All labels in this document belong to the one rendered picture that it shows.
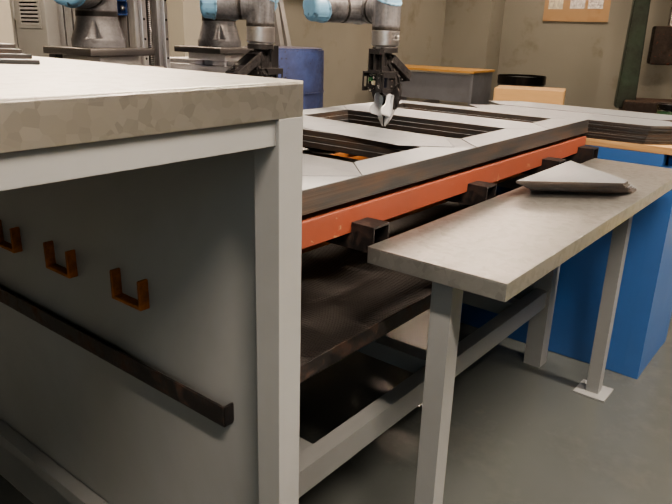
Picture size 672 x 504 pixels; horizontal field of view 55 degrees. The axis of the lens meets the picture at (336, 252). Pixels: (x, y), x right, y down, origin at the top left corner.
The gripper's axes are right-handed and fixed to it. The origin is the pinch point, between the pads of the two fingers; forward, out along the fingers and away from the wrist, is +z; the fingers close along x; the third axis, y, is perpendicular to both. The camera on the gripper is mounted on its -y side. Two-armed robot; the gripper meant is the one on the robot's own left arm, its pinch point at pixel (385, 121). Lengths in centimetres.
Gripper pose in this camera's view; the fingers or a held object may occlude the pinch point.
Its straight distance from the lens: 188.4
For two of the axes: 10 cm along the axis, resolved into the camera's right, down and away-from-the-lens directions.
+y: -6.3, 2.4, -7.4
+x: 7.8, 2.2, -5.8
